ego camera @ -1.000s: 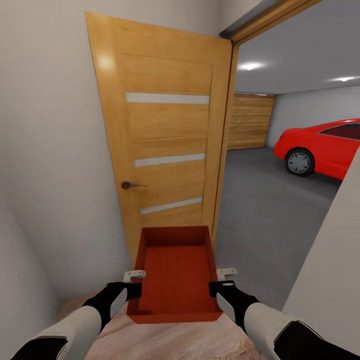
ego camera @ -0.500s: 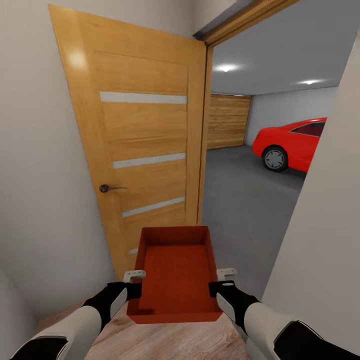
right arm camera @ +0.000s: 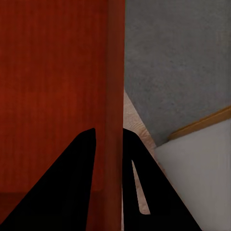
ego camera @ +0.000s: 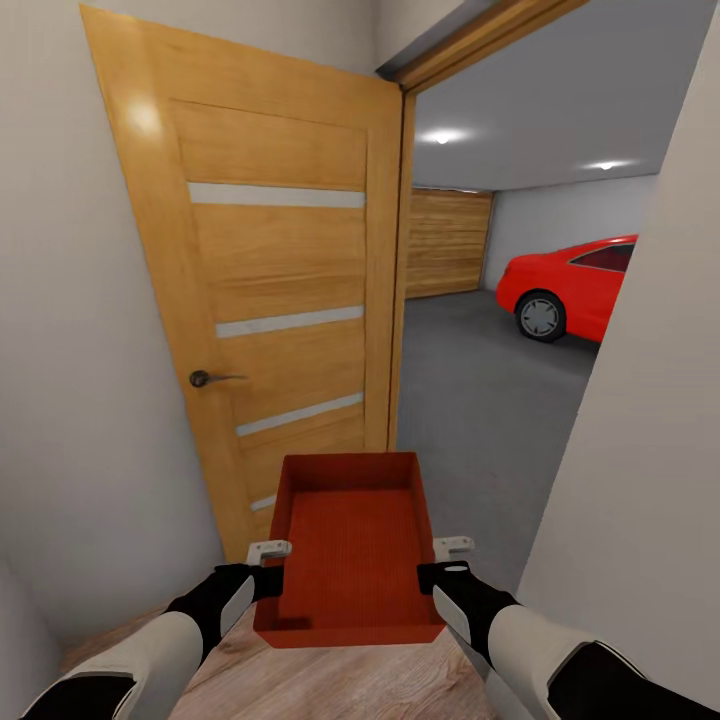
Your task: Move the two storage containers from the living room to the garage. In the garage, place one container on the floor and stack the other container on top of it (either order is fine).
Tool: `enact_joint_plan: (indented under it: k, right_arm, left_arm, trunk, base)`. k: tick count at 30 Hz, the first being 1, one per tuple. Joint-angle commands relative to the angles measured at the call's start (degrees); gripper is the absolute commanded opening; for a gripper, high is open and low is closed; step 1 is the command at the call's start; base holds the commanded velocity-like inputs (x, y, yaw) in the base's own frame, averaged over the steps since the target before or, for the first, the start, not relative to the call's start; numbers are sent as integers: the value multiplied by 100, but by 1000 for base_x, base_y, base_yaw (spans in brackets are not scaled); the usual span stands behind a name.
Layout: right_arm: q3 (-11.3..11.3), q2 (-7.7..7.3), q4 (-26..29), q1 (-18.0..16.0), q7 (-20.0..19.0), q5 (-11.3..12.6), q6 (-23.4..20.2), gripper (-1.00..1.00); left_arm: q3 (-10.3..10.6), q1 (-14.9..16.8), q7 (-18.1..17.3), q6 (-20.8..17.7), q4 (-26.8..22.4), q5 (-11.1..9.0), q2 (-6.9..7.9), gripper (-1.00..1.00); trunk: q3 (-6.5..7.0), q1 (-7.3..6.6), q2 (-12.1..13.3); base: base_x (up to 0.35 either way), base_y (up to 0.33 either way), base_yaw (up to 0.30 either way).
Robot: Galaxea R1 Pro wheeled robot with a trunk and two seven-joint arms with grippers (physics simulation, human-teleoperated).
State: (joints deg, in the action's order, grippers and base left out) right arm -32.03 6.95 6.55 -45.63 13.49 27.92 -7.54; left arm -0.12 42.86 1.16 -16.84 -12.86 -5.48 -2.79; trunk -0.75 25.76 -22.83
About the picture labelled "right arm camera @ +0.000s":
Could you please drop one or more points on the door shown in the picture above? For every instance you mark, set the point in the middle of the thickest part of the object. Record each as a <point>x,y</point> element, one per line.
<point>216,117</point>

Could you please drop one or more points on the storage box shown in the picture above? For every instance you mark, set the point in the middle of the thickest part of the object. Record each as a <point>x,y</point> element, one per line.
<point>62,73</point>

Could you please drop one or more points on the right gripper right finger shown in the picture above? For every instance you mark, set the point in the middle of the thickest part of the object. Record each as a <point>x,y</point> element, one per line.
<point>168,211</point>

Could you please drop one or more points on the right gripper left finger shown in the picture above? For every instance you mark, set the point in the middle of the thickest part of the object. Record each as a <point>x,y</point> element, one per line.
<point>59,201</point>

